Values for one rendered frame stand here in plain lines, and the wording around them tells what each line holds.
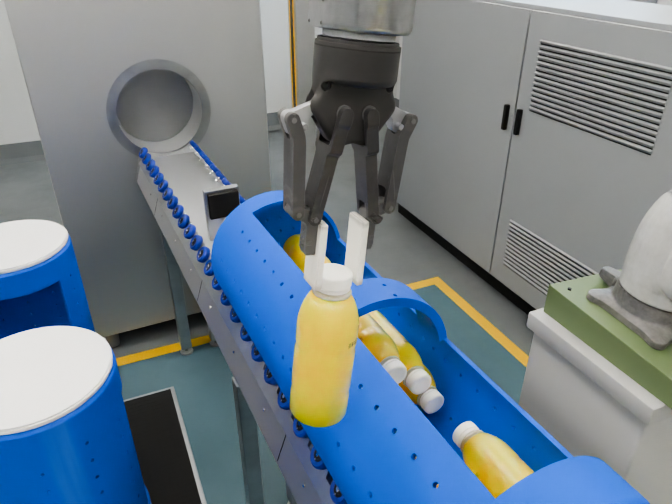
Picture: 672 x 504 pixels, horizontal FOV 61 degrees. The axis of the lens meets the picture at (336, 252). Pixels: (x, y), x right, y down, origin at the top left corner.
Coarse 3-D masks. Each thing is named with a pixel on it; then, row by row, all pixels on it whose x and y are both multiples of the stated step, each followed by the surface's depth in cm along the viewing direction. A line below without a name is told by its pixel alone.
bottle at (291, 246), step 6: (288, 240) 127; (294, 240) 126; (288, 246) 126; (294, 246) 124; (288, 252) 126; (294, 252) 123; (300, 252) 122; (294, 258) 123; (300, 258) 121; (300, 264) 120
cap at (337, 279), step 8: (328, 264) 59; (336, 264) 59; (328, 272) 57; (336, 272) 57; (344, 272) 58; (328, 280) 56; (336, 280) 56; (344, 280) 56; (328, 288) 56; (336, 288) 56; (344, 288) 57
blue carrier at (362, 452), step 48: (240, 240) 111; (336, 240) 129; (240, 288) 106; (288, 288) 94; (384, 288) 89; (288, 336) 89; (432, 336) 100; (288, 384) 88; (384, 384) 72; (480, 384) 90; (336, 432) 75; (384, 432) 68; (432, 432) 65; (528, 432) 81; (336, 480) 77; (384, 480) 66; (432, 480) 62; (528, 480) 58; (576, 480) 58; (624, 480) 62
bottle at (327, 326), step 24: (312, 288) 58; (312, 312) 57; (336, 312) 57; (312, 336) 57; (336, 336) 57; (312, 360) 58; (336, 360) 58; (312, 384) 60; (336, 384) 60; (312, 408) 61; (336, 408) 61
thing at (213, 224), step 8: (232, 184) 164; (208, 192) 159; (216, 192) 160; (224, 192) 160; (232, 192) 161; (208, 200) 159; (216, 200) 160; (224, 200) 161; (232, 200) 162; (208, 208) 162; (216, 208) 161; (224, 208) 162; (232, 208) 163; (208, 216) 163; (216, 216) 162; (224, 216) 163; (208, 224) 164; (216, 224) 165; (208, 232) 166; (216, 232) 166
